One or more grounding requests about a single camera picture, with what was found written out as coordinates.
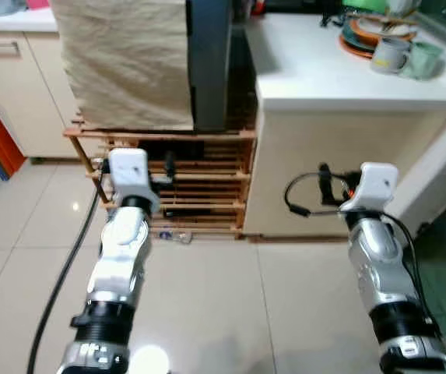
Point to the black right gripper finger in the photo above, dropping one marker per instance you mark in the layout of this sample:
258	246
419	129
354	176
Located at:
325	183

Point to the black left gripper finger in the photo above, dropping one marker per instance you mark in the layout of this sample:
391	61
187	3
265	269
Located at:
170	165

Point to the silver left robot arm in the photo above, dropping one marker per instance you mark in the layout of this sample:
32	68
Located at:
121	257

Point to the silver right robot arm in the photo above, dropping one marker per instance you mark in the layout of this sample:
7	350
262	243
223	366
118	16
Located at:
382	265

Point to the dark grey small fridge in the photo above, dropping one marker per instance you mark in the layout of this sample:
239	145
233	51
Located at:
209	62

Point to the wooden slatted rack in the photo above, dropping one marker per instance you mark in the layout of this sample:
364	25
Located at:
207	183

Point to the clear plastic bottle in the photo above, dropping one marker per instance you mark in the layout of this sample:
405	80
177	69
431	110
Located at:
174	235

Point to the white topped counter unit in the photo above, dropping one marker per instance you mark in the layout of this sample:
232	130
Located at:
324	86

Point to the white framed glass door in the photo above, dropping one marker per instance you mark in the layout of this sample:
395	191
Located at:
440	179

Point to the beige crumpled cloth cover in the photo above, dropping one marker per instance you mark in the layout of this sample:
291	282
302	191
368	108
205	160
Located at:
121	62

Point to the grey ceramic mug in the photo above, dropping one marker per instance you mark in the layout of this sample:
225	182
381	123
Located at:
388	56

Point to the green ceramic mug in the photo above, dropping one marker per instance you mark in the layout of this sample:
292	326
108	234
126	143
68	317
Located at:
425	61

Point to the orange and green plate stack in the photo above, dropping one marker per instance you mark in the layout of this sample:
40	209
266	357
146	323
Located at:
366	31

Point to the cream kitchen cabinet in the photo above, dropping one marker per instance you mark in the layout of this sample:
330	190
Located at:
20	93

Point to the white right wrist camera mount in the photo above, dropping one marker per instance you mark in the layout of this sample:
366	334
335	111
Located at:
370	185

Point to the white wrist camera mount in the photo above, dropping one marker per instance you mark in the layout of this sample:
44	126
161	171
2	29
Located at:
370	185
129	175

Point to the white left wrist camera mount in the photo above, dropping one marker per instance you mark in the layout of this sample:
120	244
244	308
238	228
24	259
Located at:
129	175

